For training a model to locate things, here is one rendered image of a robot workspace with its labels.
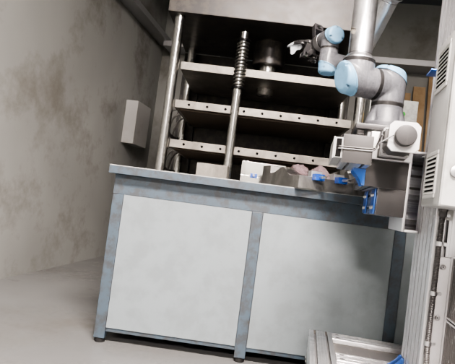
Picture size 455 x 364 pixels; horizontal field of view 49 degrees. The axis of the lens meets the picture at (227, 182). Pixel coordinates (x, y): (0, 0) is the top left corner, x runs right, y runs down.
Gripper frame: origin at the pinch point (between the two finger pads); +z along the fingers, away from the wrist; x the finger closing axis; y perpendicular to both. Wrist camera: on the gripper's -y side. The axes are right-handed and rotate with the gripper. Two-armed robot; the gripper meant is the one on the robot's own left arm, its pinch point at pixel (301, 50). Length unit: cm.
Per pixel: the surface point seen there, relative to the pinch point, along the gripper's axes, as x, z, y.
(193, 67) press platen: -34, 90, -1
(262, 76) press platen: 7, 76, -6
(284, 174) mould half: 6, -3, 59
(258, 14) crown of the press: -8, 66, -38
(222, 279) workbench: -10, -3, 113
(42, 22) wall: -134, 143, -11
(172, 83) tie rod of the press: -45, 84, 15
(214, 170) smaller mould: -22, 14, 65
